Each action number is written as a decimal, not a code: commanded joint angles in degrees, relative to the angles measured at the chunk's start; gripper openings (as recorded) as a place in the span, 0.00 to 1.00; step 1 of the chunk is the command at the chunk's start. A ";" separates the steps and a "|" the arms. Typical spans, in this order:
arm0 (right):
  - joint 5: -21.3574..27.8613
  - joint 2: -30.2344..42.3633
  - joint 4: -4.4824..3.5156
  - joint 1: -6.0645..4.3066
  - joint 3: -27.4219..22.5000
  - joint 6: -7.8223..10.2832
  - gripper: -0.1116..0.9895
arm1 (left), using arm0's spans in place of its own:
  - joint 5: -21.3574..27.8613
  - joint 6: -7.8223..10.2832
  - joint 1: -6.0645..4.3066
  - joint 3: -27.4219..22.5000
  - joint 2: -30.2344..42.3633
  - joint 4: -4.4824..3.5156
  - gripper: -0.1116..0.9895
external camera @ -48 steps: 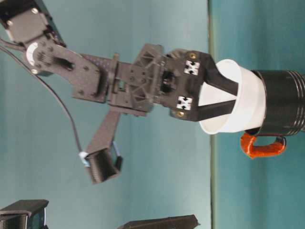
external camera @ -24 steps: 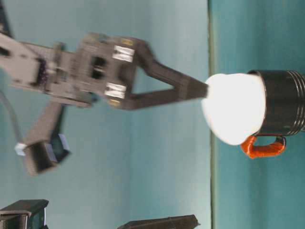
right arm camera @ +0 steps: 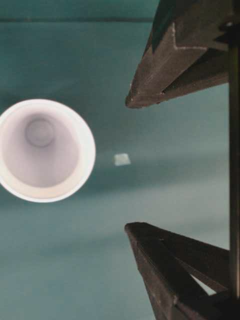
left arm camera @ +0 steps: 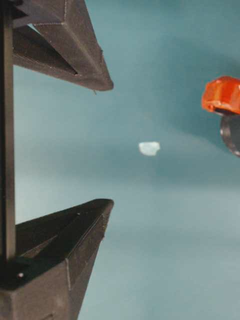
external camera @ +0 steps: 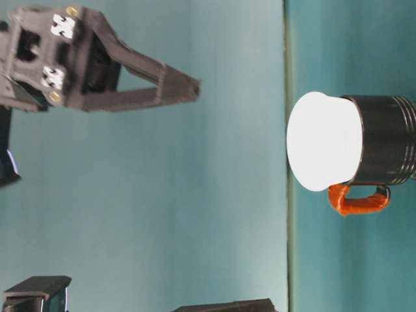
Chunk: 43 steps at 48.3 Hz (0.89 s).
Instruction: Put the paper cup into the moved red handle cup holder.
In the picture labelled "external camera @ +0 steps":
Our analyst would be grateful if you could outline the white paper cup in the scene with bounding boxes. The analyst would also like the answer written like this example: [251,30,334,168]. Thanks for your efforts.
[286,92,363,192]

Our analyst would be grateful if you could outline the black red-handled cup holder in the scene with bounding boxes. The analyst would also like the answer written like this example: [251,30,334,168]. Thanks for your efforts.
[326,95,416,217]

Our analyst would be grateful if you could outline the blue-green backdrop sheet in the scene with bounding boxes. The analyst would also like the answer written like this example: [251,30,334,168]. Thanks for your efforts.
[0,0,289,312]

